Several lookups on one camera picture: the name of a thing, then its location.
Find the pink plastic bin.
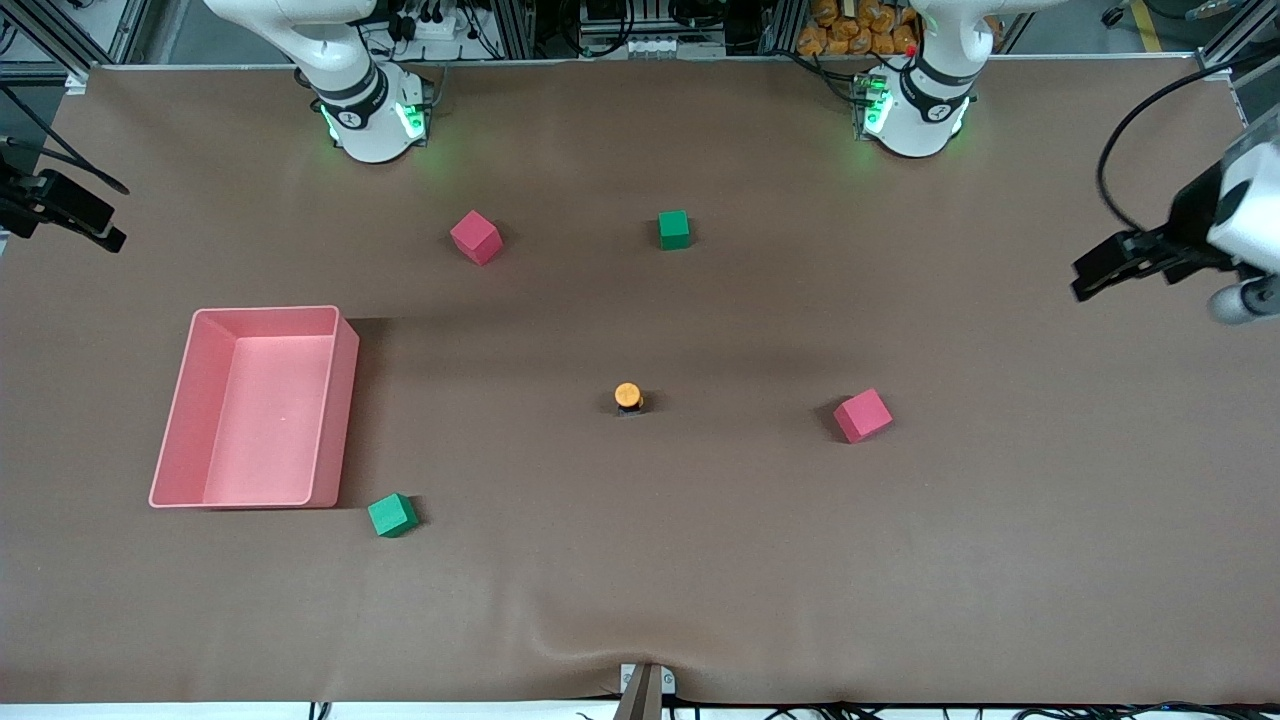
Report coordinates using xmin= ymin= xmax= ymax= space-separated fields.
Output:
xmin=149 ymin=306 xmax=360 ymax=510

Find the pink foam cube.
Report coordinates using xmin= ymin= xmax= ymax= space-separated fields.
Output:
xmin=833 ymin=388 xmax=894 ymax=444
xmin=449 ymin=210 xmax=503 ymax=266

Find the pile of orange objects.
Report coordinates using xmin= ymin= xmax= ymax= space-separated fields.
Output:
xmin=797 ymin=0 xmax=921 ymax=57

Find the white power strip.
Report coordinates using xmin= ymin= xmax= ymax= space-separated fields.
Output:
xmin=392 ymin=0 xmax=473 ymax=43

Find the white terminal block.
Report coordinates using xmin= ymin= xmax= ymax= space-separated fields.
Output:
xmin=595 ymin=35 xmax=727 ymax=59

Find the brown table mat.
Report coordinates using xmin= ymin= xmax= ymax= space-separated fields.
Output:
xmin=0 ymin=58 xmax=1280 ymax=706

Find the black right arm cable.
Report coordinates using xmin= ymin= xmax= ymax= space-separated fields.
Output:
xmin=0 ymin=86 xmax=132 ymax=197

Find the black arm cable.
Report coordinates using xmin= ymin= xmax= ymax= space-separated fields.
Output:
xmin=1096 ymin=52 xmax=1280 ymax=238
xmin=0 ymin=86 xmax=132 ymax=197

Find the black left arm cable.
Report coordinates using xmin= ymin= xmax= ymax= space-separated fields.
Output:
xmin=1096 ymin=52 xmax=1280 ymax=238

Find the aluminium frame rail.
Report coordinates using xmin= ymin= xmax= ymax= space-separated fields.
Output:
xmin=1195 ymin=0 xmax=1280 ymax=86
xmin=0 ymin=0 xmax=151 ymax=91

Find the metal clamp bracket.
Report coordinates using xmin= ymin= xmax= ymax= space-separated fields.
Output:
xmin=618 ymin=662 xmax=677 ymax=720

